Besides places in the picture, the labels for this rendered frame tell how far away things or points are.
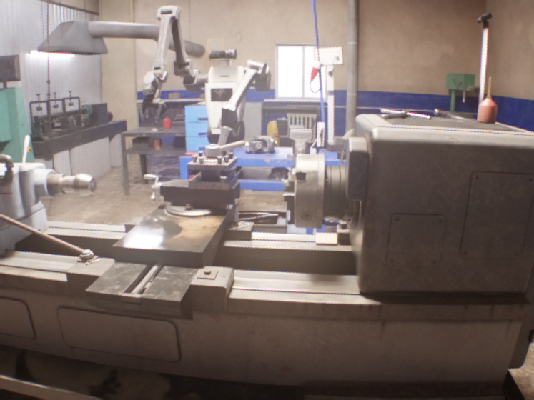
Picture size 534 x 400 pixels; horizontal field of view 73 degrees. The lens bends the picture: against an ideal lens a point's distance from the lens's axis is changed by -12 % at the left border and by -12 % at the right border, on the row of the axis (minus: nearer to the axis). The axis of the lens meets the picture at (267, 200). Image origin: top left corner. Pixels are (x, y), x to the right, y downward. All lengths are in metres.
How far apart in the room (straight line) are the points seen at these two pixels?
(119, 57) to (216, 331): 8.26
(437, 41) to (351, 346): 7.84
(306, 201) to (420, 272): 0.41
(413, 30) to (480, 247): 7.59
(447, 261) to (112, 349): 1.16
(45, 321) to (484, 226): 1.53
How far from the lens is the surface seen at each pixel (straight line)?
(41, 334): 1.72
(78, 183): 1.59
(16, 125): 5.64
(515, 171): 1.25
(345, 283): 1.33
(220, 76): 2.58
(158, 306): 1.19
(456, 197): 1.20
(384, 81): 8.50
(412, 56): 8.62
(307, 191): 1.26
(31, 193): 1.69
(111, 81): 9.35
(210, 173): 1.65
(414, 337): 1.37
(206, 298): 1.25
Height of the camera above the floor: 1.46
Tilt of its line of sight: 17 degrees down
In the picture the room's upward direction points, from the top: straight up
